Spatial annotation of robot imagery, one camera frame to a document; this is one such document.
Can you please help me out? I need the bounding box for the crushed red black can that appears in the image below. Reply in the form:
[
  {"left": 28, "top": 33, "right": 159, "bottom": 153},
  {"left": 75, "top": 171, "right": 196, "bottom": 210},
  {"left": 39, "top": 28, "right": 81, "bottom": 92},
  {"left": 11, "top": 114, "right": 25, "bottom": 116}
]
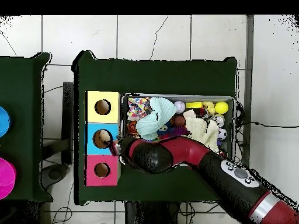
[{"left": 197, "top": 107, "right": 211, "bottom": 120}]

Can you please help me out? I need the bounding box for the wooden box with three holes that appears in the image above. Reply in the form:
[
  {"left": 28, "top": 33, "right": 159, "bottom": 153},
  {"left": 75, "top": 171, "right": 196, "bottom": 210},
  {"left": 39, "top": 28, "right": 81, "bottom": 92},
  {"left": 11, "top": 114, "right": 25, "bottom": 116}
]
[{"left": 84, "top": 90, "right": 122, "bottom": 187}]

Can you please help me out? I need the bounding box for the silver mesh bin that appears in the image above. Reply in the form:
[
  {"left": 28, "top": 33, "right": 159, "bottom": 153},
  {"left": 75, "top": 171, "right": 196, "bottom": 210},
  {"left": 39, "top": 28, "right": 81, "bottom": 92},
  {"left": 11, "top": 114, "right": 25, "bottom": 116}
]
[{"left": 120, "top": 93, "right": 237, "bottom": 164}]

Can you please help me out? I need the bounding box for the colourful dotted cloth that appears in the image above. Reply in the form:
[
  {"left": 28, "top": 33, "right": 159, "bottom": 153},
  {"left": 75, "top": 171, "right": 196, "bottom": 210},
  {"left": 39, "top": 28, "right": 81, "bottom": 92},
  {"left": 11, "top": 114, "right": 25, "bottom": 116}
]
[{"left": 127, "top": 96, "right": 151, "bottom": 121}]

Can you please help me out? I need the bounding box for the mint green waffle cloth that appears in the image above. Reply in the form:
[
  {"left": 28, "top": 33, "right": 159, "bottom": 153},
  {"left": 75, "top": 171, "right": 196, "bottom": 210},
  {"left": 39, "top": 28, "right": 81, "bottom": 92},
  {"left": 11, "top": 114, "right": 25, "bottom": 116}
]
[{"left": 135, "top": 96, "right": 178, "bottom": 142}]

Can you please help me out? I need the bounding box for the black upright panel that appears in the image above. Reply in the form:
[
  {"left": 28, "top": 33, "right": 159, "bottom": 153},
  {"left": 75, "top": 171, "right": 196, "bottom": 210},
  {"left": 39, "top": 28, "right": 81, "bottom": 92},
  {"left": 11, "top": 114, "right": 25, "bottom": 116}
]
[{"left": 61, "top": 81, "right": 75, "bottom": 165}]

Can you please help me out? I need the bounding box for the purple spiky ball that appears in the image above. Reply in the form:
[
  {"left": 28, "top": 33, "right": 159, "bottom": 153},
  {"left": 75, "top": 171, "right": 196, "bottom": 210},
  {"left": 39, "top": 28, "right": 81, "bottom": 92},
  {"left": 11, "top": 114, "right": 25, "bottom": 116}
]
[{"left": 168, "top": 127, "right": 191, "bottom": 138}]

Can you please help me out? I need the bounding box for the brown toy football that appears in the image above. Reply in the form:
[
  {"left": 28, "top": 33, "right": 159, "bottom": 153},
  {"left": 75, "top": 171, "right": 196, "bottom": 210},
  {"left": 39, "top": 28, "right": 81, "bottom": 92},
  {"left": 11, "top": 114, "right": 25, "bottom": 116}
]
[{"left": 172, "top": 115, "right": 186, "bottom": 128}]

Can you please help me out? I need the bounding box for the white baseball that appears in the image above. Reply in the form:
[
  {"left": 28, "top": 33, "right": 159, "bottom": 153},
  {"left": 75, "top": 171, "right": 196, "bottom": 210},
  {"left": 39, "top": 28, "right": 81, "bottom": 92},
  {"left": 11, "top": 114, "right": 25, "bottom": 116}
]
[{"left": 173, "top": 100, "right": 186, "bottom": 114}]

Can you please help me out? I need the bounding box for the dark green table cloth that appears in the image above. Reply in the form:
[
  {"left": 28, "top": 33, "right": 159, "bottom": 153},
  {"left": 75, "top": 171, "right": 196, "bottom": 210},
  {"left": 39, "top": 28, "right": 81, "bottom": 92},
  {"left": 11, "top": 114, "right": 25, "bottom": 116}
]
[
  {"left": 0, "top": 52, "right": 53, "bottom": 202},
  {"left": 72, "top": 51, "right": 238, "bottom": 206}
]

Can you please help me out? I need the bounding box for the cream waffle cloth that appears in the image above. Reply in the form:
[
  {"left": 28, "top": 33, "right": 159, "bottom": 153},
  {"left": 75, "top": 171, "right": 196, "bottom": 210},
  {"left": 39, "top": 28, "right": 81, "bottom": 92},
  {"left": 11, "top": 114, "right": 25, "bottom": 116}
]
[{"left": 184, "top": 116, "right": 220, "bottom": 153}]

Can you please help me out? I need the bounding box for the small soccer ball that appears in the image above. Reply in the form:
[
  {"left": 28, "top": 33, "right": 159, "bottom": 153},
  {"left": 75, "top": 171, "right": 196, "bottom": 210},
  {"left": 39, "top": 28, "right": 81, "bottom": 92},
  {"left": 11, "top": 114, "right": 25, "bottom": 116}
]
[{"left": 217, "top": 127, "right": 228, "bottom": 141}]

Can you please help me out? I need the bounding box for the magenta round container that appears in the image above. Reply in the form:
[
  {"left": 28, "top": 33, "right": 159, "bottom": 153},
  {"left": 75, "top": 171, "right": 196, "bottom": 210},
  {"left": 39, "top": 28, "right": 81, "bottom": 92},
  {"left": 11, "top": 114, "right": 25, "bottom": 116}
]
[{"left": 0, "top": 157, "right": 17, "bottom": 200}]

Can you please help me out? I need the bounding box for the blue round container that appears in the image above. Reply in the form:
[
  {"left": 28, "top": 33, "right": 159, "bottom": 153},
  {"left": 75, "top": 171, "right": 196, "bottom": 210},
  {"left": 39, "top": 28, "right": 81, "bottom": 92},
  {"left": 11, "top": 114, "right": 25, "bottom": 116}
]
[{"left": 0, "top": 106, "right": 12, "bottom": 138}]

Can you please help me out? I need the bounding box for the yellow ball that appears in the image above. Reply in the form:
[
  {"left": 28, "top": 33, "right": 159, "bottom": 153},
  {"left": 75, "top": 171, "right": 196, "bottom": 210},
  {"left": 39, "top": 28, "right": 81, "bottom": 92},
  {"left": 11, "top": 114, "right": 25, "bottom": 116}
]
[{"left": 214, "top": 101, "right": 229, "bottom": 115}]

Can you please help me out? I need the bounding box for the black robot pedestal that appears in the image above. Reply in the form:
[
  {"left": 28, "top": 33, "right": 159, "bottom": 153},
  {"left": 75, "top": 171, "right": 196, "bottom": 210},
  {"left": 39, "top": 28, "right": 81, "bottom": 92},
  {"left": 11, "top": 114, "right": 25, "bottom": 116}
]
[{"left": 124, "top": 201, "right": 180, "bottom": 224}]

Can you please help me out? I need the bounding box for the black cable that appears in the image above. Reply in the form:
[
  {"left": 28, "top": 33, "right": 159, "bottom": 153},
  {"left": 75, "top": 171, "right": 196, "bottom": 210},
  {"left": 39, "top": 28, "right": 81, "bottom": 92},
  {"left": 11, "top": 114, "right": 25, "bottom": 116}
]
[{"left": 235, "top": 120, "right": 299, "bottom": 129}]

